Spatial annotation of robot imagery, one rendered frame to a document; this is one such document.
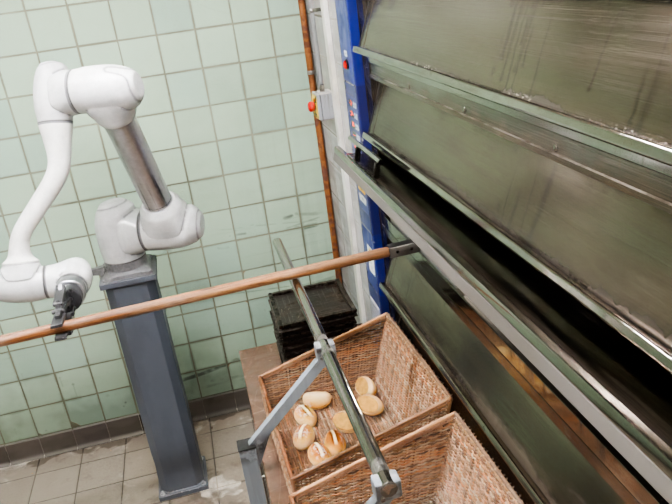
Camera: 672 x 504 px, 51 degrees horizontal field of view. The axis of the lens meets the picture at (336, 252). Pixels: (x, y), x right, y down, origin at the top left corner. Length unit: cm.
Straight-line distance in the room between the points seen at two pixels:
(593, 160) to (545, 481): 70
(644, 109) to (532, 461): 84
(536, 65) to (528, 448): 79
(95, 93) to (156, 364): 112
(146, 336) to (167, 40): 118
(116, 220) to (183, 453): 102
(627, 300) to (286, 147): 224
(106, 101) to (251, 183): 110
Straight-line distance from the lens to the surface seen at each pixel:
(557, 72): 114
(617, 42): 104
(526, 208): 131
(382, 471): 124
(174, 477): 312
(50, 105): 226
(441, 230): 152
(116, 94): 217
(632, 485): 125
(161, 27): 300
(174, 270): 323
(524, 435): 159
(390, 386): 236
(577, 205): 118
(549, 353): 102
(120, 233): 261
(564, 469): 148
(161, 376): 285
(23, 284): 226
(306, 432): 225
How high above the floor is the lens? 198
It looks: 23 degrees down
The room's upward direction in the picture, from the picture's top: 8 degrees counter-clockwise
